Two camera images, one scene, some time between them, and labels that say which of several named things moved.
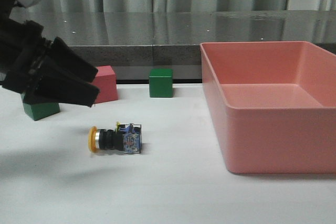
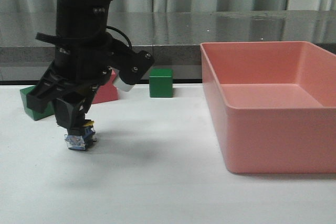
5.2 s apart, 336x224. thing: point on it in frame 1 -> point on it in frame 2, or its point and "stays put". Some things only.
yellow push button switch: x=126 y=138 -> x=82 y=142
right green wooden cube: x=160 y=83 stays put
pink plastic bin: x=274 y=105 stays put
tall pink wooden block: x=105 y=78 stays put
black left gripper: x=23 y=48 -> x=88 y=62
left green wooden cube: x=40 y=110 stays put
